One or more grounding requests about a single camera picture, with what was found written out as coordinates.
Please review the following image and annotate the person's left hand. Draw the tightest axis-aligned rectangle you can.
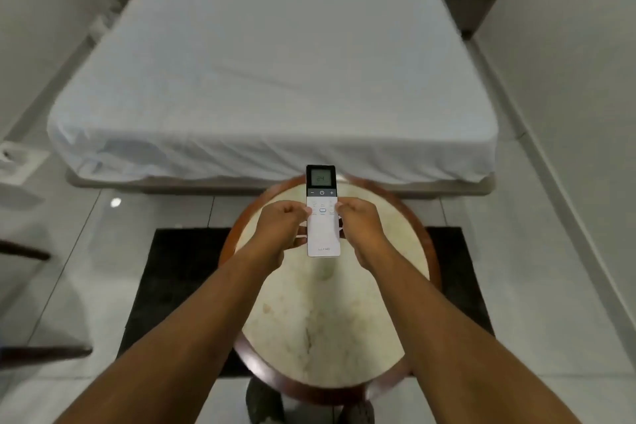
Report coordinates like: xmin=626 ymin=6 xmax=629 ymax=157
xmin=248 ymin=199 xmax=313 ymax=273

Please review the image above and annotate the round marble wooden-rimmed table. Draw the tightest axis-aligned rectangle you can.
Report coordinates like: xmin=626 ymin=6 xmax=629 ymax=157
xmin=218 ymin=175 xmax=442 ymax=407

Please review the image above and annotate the black floor rug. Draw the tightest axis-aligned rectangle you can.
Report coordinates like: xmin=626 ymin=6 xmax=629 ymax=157
xmin=117 ymin=226 xmax=496 ymax=379

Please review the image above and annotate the dark wooden chair leg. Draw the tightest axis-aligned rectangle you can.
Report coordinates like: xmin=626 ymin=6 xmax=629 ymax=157
xmin=0 ymin=346 xmax=94 ymax=370
xmin=0 ymin=238 xmax=52 ymax=262

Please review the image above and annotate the person's right hand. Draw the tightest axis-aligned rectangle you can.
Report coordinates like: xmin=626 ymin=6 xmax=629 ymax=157
xmin=335 ymin=197 xmax=394 ymax=270

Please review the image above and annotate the beige bed base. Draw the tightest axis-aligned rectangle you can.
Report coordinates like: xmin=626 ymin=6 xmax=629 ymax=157
xmin=66 ymin=168 xmax=496 ymax=200

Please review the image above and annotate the white AC remote control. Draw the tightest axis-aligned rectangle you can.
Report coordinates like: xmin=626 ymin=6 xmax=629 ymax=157
xmin=305 ymin=164 xmax=343 ymax=258

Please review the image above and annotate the person's left forearm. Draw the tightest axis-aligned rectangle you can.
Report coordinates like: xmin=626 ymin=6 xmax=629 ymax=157
xmin=54 ymin=249 xmax=284 ymax=424

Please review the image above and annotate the bed with white sheet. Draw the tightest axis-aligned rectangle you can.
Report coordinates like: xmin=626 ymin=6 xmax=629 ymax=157
xmin=47 ymin=0 xmax=500 ymax=186

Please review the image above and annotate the person's right forearm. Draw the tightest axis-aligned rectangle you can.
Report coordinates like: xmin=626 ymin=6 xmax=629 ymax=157
xmin=357 ymin=244 xmax=582 ymax=424

